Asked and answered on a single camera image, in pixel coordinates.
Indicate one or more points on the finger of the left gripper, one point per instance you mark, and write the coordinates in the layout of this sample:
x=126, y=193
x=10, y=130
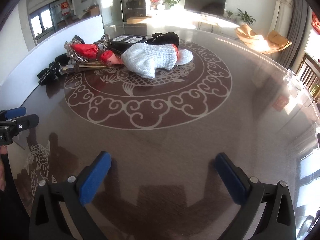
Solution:
x=23, y=123
x=8, y=114

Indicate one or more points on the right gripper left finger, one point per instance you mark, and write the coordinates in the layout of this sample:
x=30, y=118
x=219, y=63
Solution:
x=47, y=220

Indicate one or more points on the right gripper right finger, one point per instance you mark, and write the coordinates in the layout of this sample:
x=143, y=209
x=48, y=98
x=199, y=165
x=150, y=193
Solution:
x=278, y=218

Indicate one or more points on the black lace trimmed glove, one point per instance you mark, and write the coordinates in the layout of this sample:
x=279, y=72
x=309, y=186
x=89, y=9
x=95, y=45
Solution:
x=53, y=71

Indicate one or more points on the black soap bar box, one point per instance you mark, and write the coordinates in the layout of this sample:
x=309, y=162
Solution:
x=124, y=42

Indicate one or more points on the black fuzzy glove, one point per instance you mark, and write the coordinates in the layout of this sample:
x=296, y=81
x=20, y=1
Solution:
x=166, y=38

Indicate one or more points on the white cardboard sorting box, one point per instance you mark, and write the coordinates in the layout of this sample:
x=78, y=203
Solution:
x=22, y=80

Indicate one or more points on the person's left hand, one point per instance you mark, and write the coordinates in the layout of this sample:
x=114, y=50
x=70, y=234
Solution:
x=3, y=151

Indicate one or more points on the wooden chair by window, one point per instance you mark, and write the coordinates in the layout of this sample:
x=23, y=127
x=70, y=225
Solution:
x=308, y=72

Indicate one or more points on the orange lounge chair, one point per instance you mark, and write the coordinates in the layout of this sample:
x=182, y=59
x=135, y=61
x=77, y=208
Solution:
x=273, y=43

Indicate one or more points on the red flower plant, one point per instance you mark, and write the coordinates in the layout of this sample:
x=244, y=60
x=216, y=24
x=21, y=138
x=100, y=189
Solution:
x=153, y=4

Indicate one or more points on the green potted plant left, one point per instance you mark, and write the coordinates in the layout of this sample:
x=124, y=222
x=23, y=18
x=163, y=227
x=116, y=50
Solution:
x=170, y=3

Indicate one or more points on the green potted plant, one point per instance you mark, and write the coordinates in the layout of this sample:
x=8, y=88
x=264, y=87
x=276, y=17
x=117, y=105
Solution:
x=245, y=17
x=170, y=3

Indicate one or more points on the white floor air conditioner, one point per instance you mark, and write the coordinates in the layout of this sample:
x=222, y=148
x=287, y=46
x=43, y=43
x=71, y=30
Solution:
x=282, y=17

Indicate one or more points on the grey curtain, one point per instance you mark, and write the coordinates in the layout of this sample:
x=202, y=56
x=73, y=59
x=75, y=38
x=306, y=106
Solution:
x=299, y=31

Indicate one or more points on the white tv console table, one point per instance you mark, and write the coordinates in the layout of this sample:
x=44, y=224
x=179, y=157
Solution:
x=212, y=21

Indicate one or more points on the green potted plant right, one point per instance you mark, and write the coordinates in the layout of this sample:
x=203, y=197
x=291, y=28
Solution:
x=245, y=17

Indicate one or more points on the black flat television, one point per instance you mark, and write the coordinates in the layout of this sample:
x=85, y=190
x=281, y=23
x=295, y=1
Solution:
x=213, y=7

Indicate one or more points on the red wall hanging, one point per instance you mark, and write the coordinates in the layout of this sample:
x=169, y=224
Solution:
x=315, y=23

